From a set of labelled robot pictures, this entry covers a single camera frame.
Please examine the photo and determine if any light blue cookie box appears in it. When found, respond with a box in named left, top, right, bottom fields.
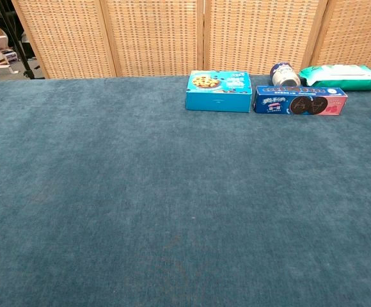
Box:
left=185, top=70, right=253, bottom=113

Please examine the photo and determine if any blue Oreo cookie package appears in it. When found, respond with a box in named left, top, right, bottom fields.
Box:
left=253, top=85, right=349, bottom=116

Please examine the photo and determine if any white plastic bin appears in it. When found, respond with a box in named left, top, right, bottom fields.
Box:
left=0, top=63, right=19, bottom=77

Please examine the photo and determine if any blue table cloth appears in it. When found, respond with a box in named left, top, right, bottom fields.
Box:
left=0, top=70, right=371, bottom=307

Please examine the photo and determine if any woven rattan folding screen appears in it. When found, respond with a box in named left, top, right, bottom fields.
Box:
left=11, top=0, right=371, bottom=79

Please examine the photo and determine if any green wet wipes pack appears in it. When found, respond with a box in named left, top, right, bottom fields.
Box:
left=298, top=64, right=371, bottom=91

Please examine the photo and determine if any black tripod stand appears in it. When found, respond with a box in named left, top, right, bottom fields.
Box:
left=0, top=0, right=36, bottom=80

